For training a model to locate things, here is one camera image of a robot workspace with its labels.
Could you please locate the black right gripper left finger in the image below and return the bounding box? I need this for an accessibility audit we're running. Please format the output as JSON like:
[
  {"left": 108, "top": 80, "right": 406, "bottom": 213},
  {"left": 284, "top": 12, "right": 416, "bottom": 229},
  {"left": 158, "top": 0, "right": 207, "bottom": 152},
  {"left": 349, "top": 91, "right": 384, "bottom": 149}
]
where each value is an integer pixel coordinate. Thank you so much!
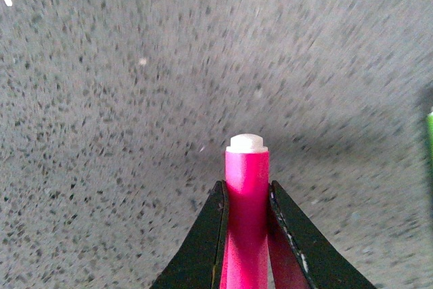
[{"left": 152, "top": 181, "right": 229, "bottom": 289}]

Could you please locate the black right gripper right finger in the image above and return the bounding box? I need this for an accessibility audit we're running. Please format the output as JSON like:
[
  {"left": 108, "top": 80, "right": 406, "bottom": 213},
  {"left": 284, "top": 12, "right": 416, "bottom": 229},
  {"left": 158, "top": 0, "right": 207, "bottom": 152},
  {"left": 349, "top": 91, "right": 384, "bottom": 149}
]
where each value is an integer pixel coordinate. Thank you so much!
[{"left": 269, "top": 181, "right": 375, "bottom": 289}]

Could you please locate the pink marker pen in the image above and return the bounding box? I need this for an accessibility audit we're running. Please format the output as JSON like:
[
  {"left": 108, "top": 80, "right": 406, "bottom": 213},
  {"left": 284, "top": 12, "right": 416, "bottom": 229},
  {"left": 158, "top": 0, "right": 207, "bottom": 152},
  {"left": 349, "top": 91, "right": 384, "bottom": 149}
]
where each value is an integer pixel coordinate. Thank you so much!
[{"left": 220, "top": 134, "right": 269, "bottom": 288}]

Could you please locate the green marker pen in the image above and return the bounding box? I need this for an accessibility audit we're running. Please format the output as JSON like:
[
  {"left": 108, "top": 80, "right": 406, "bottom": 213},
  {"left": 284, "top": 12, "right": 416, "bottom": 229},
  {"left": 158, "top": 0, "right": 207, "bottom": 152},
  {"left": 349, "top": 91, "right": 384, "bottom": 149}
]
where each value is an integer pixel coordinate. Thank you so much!
[{"left": 426, "top": 106, "right": 433, "bottom": 163}]

